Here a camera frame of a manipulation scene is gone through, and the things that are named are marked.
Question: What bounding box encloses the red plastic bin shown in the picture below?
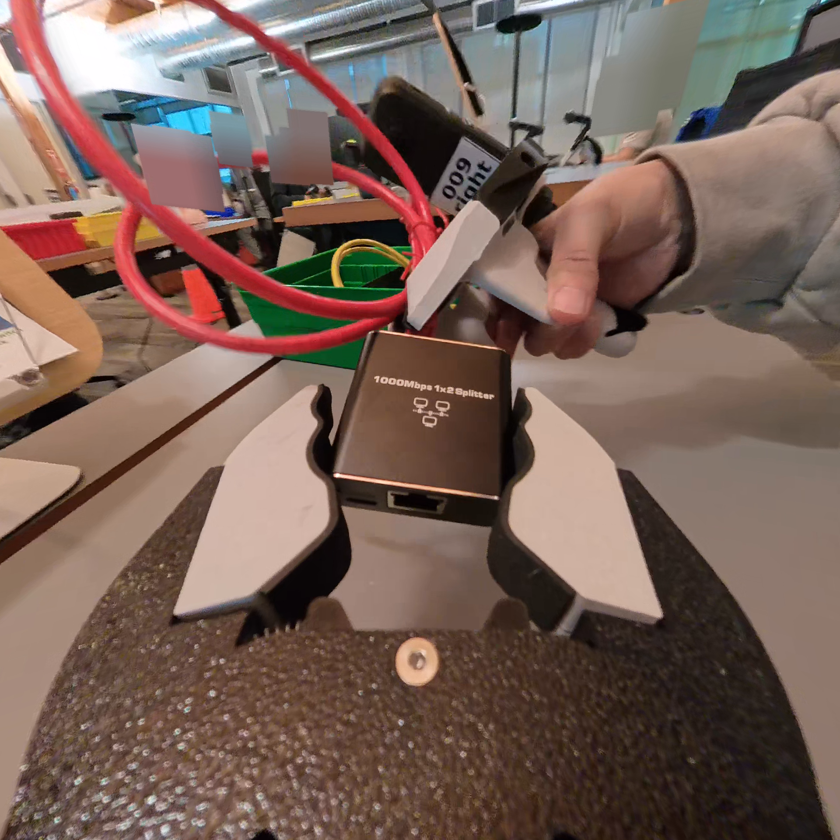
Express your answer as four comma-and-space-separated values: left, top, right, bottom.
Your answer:
0, 220, 86, 261

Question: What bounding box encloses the black pole lamp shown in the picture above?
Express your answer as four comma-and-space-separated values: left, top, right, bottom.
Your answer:
495, 12, 542, 129

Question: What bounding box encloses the person's right hand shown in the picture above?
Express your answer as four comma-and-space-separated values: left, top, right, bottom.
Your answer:
486, 161, 697, 361

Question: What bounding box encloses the orange traffic cone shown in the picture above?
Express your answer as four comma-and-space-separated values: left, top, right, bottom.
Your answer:
180, 266, 227, 324

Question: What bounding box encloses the blue jacket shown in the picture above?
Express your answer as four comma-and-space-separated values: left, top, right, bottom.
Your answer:
676, 108, 723, 142

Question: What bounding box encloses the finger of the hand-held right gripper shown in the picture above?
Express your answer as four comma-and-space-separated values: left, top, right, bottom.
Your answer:
403, 200, 503, 332

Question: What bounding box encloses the silver ceiling duct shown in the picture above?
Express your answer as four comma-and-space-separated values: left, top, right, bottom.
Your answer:
125, 0, 447, 73

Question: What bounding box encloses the black office chair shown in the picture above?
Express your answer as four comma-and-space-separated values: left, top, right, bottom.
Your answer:
722, 46, 840, 139

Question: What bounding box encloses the black ethernet splitter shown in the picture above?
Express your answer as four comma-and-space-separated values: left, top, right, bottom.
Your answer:
331, 330, 513, 527

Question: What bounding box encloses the green plastic bin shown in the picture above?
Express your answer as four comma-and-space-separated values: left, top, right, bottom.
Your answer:
236, 246, 460, 370

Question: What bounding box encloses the curved wooden board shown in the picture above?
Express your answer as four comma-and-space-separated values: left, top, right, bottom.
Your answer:
0, 230, 104, 427

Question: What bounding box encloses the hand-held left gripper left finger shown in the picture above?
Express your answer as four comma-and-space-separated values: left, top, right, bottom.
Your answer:
172, 384, 352, 647

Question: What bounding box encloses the yellow cable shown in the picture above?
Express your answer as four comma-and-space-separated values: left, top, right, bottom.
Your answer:
330, 239, 414, 290

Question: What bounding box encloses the printed instruction sheet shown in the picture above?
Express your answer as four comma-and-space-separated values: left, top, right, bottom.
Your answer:
0, 295, 81, 401

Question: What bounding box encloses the office desk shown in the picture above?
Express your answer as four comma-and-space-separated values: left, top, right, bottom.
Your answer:
282, 161, 657, 227
33, 217, 258, 273

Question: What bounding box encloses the red ethernet cable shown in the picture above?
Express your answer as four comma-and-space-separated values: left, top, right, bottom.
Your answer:
10, 0, 454, 349

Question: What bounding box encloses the pale flat board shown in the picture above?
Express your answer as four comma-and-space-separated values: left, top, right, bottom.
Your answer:
0, 457, 84, 540

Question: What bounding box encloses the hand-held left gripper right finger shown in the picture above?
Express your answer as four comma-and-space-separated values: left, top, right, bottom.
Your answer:
489, 387, 664, 641

